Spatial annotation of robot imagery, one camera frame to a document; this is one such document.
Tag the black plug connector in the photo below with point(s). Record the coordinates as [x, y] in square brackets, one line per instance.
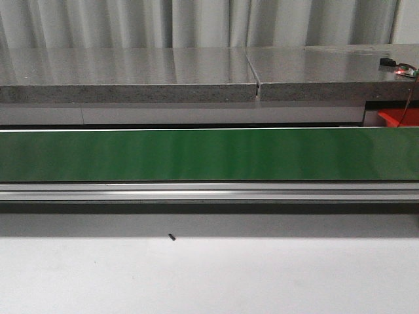
[387, 62]

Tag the grey pleated curtain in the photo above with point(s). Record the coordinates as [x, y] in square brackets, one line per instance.
[179, 24]

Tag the green conveyor belt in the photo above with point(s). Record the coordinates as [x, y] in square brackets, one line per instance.
[317, 154]

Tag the small green circuit board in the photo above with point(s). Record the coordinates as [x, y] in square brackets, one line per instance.
[405, 71]

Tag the aluminium conveyor side rail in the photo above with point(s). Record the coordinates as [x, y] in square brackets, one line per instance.
[212, 192]

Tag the grey stone counter slab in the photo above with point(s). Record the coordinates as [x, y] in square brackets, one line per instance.
[126, 75]

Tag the red plastic bin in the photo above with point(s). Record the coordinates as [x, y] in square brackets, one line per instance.
[396, 118]

